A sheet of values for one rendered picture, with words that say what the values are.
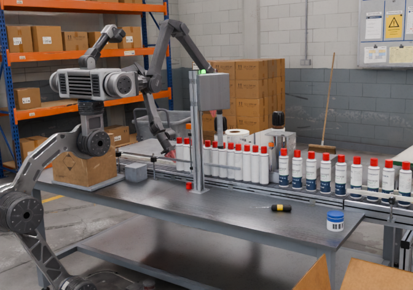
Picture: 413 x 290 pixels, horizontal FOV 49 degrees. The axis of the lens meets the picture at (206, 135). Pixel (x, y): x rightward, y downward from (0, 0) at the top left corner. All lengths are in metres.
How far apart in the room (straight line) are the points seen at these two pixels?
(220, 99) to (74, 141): 0.81
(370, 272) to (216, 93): 1.45
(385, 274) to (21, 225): 1.63
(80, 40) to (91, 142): 4.17
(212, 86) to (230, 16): 5.74
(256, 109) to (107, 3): 2.56
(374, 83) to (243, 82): 1.92
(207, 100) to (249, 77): 3.71
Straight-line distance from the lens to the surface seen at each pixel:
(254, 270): 2.97
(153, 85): 2.33
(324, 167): 2.27
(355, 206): 2.25
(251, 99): 6.07
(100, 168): 2.73
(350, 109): 7.02
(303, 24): 7.28
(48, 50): 6.19
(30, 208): 2.27
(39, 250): 2.58
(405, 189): 2.20
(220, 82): 2.38
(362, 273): 1.18
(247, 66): 6.05
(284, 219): 2.12
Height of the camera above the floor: 1.63
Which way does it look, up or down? 11 degrees down
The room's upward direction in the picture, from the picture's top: 2 degrees counter-clockwise
